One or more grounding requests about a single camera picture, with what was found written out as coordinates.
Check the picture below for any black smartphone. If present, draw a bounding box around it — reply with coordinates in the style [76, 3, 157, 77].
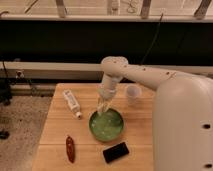
[103, 142, 129, 163]

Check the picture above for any green ceramic bowl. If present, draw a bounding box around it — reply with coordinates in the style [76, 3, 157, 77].
[89, 108, 124, 142]

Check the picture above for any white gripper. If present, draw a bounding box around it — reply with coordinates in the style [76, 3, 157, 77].
[97, 74, 121, 115]

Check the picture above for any black hanging cable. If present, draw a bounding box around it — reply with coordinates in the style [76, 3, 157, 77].
[139, 12, 165, 66]

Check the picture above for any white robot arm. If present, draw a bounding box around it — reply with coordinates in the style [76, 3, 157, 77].
[99, 56, 213, 171]

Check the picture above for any left wall outlet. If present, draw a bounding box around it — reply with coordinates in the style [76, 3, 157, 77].
[16, 70, 24, 79]

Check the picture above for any red chili pepper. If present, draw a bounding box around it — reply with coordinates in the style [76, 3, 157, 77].
[66, 136, 75, 163]

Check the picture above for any white tube bottle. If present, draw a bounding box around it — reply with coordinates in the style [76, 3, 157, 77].
[63, 90, 82, 119]

